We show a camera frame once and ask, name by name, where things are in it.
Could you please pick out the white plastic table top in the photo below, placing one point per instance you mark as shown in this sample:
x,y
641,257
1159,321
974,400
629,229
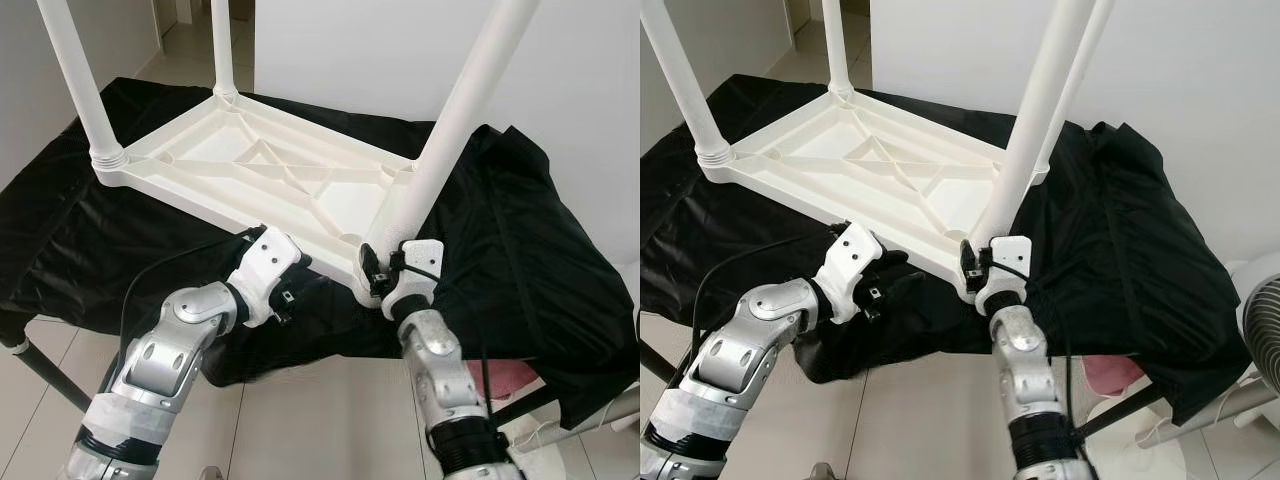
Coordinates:
x,y
250,170
830,165

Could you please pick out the white plastic table leg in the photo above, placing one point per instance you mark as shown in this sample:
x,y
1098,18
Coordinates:
x,y
1040,100
1075,80
224,45
460,110
690,90
80,90
836,45

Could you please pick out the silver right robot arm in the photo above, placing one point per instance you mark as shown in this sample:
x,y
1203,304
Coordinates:
x,y
1035,380
445,380

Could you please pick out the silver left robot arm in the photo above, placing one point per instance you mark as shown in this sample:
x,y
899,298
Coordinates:
x,y
750,360
170,360

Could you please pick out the pink cushioned seat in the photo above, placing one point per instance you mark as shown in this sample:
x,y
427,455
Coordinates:
x,y
1110,370
505,375

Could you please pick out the black cloth cover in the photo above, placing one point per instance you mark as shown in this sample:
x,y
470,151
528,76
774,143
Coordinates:
x,y
1150,260
540,260

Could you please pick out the grey robot left leg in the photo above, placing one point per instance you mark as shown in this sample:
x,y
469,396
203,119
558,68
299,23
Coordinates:
x,y
825,472
210,473

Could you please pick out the white metal pole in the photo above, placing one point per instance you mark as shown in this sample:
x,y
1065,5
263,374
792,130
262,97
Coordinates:
x,y
600,410
1215,410

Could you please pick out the white fan head grille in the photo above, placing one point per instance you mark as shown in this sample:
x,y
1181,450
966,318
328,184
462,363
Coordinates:
x,y
1262,320

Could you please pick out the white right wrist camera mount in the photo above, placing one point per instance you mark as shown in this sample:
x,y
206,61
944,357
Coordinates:
x,y
1008,252
418,255

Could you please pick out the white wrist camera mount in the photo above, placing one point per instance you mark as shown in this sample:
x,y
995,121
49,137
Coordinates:
x,y
418,255
1008,252
262,262
848,262

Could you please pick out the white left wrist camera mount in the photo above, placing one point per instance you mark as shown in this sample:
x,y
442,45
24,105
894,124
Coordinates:
x,y
262,262
848,262

